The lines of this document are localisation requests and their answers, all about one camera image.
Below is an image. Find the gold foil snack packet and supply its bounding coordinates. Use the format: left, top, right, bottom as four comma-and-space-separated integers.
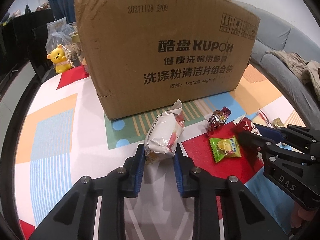
272, 118, 284, 129

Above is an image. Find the red white snack packet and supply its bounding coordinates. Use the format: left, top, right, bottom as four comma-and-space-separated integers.
233, 115, 261, 136

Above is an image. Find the green yellow candy packet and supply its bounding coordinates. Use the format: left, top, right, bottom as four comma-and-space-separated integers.
209, 136, 241, 163

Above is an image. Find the red foil candy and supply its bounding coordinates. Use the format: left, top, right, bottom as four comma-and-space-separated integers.
207, 107, 231, 136

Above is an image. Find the white pastry packet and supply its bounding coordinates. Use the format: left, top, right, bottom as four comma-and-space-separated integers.
144, 100, 184, 164

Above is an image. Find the clear white red packet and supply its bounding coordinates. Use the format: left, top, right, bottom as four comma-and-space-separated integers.
254, 108, 273, 128

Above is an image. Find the person's right hand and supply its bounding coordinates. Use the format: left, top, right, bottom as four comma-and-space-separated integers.
290, 202, 319, 239

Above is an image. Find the beige jacket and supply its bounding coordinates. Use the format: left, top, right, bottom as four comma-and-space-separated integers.
267, 50, 319, 101

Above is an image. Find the grey sectional sofa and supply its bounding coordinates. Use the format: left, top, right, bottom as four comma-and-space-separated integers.
237, 1, 319, 129

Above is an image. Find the colourful patchwork tablecloth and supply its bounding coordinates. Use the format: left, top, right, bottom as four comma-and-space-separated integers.
14, 66, 303, 239

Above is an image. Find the brown cardboard box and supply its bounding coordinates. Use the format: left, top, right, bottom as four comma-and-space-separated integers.
74, 0, 260, 120

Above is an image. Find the yellow bear figurine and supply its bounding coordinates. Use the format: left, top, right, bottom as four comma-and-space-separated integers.
47, 44, 73, 74

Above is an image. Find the bag of walnuts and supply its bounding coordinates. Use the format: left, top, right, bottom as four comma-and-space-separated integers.
46, 23, 80, 66

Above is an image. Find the black piano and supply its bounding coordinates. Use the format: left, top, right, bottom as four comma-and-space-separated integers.
1, 9, 54, 79

